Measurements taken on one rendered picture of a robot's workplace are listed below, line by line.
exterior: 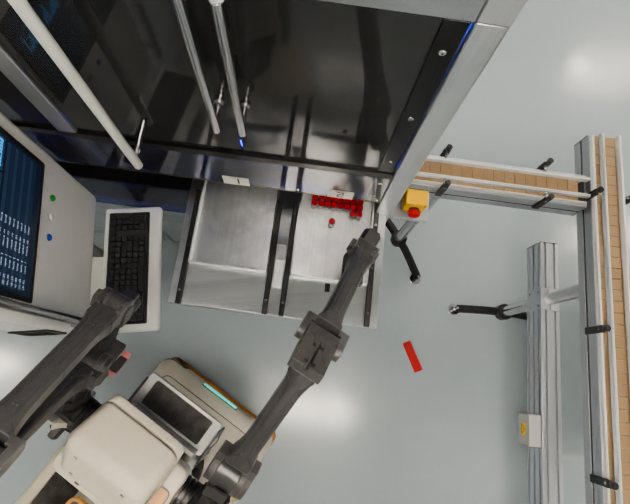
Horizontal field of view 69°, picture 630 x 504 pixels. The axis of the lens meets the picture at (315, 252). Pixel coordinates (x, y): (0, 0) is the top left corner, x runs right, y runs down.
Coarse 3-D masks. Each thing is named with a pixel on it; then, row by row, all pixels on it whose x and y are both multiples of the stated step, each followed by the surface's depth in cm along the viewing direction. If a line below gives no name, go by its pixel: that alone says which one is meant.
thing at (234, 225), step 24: (216, 192) 161; (240, 192) 162; (264, 192) 162; (216, 216) 159; (240, 216) 159; (264, 216) 160; (192, 240) 153; (216, 240) 157; (240, 240) 157; (264, 240) 158; (216, 264) 151; (240, 264) 155; (264, 264) 155
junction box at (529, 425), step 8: (520, 416) 186; (528, 416) 180; (536, 416) 180; (520, 424) 186; (528, 424) 180; (536, 424) 179; (520, 432) 185; (528, 432) 179; (536, 432) 179; (520, 440) 184; (528, 440) 178; (536, 440) 178
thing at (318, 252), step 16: (304, 208) 161; (336, 208) 162; (368, 208) 163; (304, 224) 160; (320, 224) 160; (336, 224) 160; (352, 224) 161; (368, 224) 161; (304, 240) 158; (320, 240) 159; (336, 240) 159; (304, 256) 157; (320, 256) 157; (336, 256) 158; (304, 272) 155; (320, 272) 156; (336, 272) 156; (368, 272) 153
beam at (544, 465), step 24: (528, 264) 206; (552, 264) 196; (528, 288) 203; (552, 288) 193; (528, 312) 201; (552, 312) 191; (528, 336) 198; (552, 336) 188; (528, 360) 196; (552, 360) 186; (528, 384) 193; (552, 384) 183; (528, 408) 191; (552, 408) 181; (552, 432) 178; (528, 456) 186; (552, 456) 176; (528, 480) 184; (552, 480) 174
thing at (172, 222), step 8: (96, 208) 196; (104, 208) 194; (112, 208) 193; (96, 216) 207; (104, 216) 206; (168, 216) 194; (176, 216) 193; (184, 216) 192; (96, 224) 221; (104, 224) 219; (168, 224) 206; (176, 224) 205; (104, 232) 234; (168, 232) 219; (176, 232) 218; (168, 240) 234; (176, 240) 232
